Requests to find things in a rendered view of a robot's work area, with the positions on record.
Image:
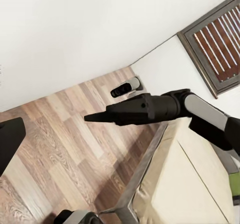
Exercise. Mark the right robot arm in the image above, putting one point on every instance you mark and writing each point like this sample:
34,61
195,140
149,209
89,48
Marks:
143,108

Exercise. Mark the bed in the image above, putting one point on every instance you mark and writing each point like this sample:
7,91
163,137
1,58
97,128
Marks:
181,179

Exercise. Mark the fixed window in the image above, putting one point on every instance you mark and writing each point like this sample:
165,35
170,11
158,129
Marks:
213,42

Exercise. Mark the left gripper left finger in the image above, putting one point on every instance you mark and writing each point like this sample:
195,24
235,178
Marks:
12,133

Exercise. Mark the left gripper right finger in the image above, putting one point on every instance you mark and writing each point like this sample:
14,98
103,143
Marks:
232,133

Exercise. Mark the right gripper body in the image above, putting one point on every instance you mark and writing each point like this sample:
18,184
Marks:
157,109

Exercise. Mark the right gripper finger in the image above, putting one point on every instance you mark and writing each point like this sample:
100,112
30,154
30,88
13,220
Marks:
103,117
138,105

